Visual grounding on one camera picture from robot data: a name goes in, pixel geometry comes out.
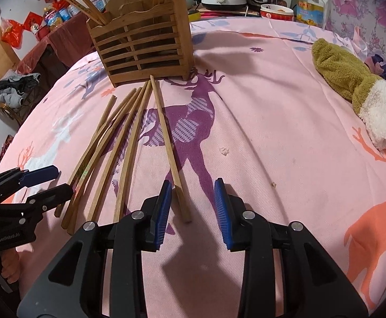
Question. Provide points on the olive and white fluffy sock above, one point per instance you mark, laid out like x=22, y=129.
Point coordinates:
x=355, y=86

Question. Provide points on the floral plastic covered panel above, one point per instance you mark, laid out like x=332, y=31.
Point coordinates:
x=368, y=10

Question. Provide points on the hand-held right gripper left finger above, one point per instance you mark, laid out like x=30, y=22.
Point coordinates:
x=161, y=215

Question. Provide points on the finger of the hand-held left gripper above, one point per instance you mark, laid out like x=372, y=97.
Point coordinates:
x=42, y=174
x=53, y=193

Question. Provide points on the person's left hand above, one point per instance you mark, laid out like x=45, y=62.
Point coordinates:
x=10, y=266

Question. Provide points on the small red diamond wall paper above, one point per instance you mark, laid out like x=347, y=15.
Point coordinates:
x=34, y=22

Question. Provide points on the pile of grey clothes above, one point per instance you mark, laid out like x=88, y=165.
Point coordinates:
x=12, y=87

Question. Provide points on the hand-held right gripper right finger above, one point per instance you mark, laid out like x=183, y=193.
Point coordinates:
x=222, y=215

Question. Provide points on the red printed box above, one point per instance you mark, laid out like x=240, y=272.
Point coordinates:
x=6, y=147

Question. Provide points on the bunch of wooden chopsticks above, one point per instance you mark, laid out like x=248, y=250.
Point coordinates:
x=126, y=152

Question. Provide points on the red plastic bag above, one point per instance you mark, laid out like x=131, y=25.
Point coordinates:
x=12, y=33

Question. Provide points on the wooden slatted chopstick holder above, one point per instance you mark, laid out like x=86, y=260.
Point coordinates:
x=140, y=39

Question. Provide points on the yellow oil jug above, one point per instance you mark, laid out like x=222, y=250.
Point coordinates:
x=52, y=16

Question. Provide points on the single brown chopstick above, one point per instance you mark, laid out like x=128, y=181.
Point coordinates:
x=168, y=145

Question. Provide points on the purple hair scrunchie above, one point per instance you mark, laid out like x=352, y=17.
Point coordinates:
x=383, y=69

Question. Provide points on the blue tin cans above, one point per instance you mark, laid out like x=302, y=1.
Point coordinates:
x=68, y=11

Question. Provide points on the clear cooking oil bottle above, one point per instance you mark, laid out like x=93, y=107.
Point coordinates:
x=309, y=3

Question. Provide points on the table with red cloth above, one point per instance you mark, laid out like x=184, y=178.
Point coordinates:
x=63, y=43

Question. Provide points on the red and white bowl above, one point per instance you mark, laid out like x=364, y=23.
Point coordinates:
x=276, y=13

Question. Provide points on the dark wicker chair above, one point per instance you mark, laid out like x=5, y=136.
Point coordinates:
x=24, y=109

